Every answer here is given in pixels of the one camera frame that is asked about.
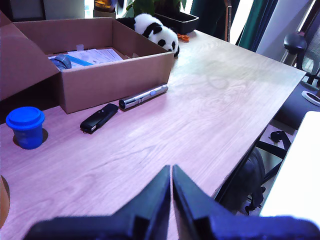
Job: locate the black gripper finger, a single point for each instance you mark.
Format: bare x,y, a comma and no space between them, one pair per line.
150,207
195,210

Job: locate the brown cardboard box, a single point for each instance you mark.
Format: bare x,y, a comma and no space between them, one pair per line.
112,80

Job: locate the black backpack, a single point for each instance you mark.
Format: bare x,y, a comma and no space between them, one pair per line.
247,180

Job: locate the black USB stick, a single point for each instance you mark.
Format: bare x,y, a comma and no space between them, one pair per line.
98,118

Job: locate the silver metal flashlight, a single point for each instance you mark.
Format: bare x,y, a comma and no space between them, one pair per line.
142,97

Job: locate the small blue lidded cup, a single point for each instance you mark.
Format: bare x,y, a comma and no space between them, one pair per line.
26,130

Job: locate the brown packing tape roll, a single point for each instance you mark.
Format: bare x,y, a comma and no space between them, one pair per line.
3,200

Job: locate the white printed paper sheets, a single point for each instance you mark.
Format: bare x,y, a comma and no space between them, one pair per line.
100,56

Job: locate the grey tape roll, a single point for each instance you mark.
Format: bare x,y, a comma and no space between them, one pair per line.
62,62

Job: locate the orange scissors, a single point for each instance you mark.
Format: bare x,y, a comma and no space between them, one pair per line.
184,37

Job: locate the small white plastic piece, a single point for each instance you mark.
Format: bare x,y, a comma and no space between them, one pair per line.
80,47

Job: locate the panda plush toy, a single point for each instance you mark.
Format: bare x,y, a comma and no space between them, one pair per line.
150,27

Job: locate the black plant trough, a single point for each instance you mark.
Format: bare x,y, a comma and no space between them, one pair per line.
180,22

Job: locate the brown wooden pole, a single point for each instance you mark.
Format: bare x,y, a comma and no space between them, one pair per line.
227,20

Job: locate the grey office chair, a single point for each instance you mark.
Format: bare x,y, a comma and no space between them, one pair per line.
295,42

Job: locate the dark green curtain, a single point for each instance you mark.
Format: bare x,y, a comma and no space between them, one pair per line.
260,22

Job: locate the green leafy plant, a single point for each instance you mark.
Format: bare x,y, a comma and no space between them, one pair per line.
142,6

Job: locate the amber glass container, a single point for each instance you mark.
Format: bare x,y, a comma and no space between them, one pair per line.
102,3

